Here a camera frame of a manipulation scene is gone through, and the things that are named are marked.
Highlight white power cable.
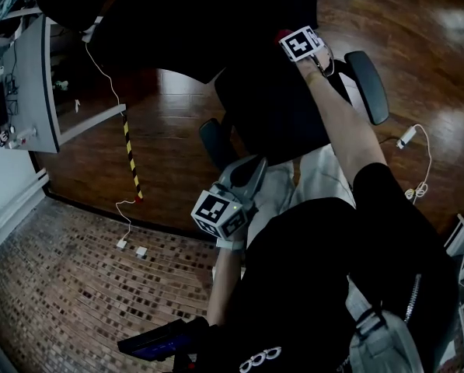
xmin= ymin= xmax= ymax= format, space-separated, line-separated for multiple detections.
xmin=84 ymin=40 xmax=127 ymax=116

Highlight black screen device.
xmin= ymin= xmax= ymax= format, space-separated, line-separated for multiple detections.
xmin=117 ymin=316 xmax=217 ymax=361

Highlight grey desk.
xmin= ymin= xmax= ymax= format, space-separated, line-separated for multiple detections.
xmin=0 ymin=13 xmax=127 ymax=155

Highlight person's light trousers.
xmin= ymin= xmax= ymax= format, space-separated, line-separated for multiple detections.
xmin=246 ymin=145 xmax=357 ymax=248

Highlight black mesh chair backrest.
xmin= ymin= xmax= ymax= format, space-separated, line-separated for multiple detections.
xmin=87 ymin=0 xmax=322 ymax=85

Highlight clear plastic bottle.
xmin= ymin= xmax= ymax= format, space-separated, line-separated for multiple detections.
xmin=5 ymin=127 xmax=37 ymax=150

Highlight black chair armrest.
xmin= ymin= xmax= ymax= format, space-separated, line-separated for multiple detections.
xmin=199 ymin=117 xmax=236 ymax=170
xmin=344 ymin=51 xmax=390 ymax=126

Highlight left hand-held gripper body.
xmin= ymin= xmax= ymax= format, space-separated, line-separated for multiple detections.
xmin=190 ymin=183 xmax=258 ymax=240

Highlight person in black vest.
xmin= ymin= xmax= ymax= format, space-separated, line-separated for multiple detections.
xmin=211 ymin=161 xmax=460 ymax=373

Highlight black mesh chair headrest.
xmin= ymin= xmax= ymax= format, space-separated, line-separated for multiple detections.
xmin=35 ymin=0 xmax=114 ymax=33

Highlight thin white cable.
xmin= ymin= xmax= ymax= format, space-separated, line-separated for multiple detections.
xmin=115 ymin=198 xmax=138 ymax=244

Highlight grey shoulder bag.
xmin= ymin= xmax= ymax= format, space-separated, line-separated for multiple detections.
xmin=346 ymin=285 xmax=425 ymax=373

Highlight black chair seat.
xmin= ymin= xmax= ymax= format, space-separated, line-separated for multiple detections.
xmin=215 ymin=52 xmax=353 ymax=166

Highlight person's left forearm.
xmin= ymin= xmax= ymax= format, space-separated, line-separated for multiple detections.
xmin=207 ymin=246 xmax=248 ymax=328

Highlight person's right forearm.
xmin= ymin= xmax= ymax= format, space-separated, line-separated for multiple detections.
xmin=303 ymin=61 xmax=390 ymax=186

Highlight white adapter with cable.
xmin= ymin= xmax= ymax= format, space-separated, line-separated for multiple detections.
xmin=395 ymin=124 xmax=433 ymax=205

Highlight white wristband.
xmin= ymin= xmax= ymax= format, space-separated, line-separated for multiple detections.
xmin=215 ymin=237 xmax=246 ymax=252

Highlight yellow black striped floor strip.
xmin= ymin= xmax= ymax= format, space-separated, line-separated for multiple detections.
xmin=121 ymin=113 xmax=144 ymax=202

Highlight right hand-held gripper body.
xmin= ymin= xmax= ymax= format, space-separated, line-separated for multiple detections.
xmin=278 ymin=24 xmax=336 ymax=78

